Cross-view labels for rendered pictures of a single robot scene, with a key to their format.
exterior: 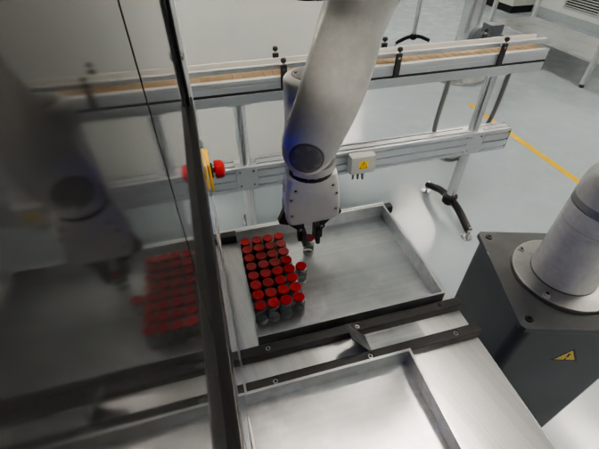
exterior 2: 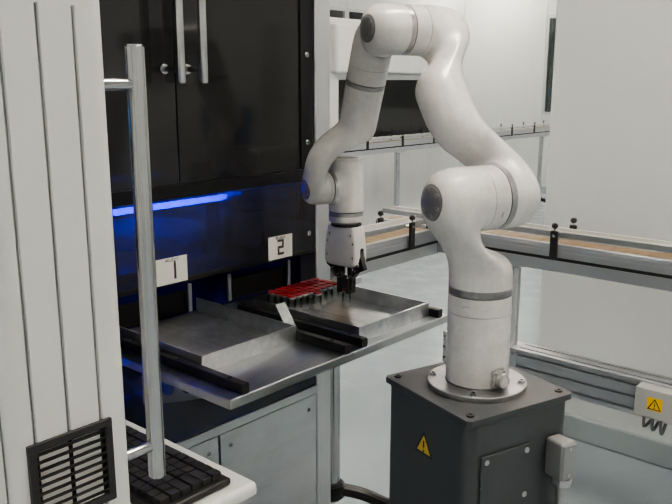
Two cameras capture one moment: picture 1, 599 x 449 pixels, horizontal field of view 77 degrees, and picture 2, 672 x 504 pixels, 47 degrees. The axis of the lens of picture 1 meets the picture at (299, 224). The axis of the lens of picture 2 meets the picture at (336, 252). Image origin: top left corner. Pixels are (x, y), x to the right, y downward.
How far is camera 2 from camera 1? 1.66 m
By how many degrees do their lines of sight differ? 57
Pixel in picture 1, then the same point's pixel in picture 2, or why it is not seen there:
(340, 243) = (371, 311)
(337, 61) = (323, 140)
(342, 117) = (314, 166)
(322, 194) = (343, 241)
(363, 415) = (242, 337)
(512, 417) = (291, 368)
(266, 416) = (215, 321)
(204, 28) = (571, 205)
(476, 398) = (292, 358)
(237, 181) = not seen: hidden behind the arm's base
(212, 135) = (551, 337)
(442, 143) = not seen: outside the picture
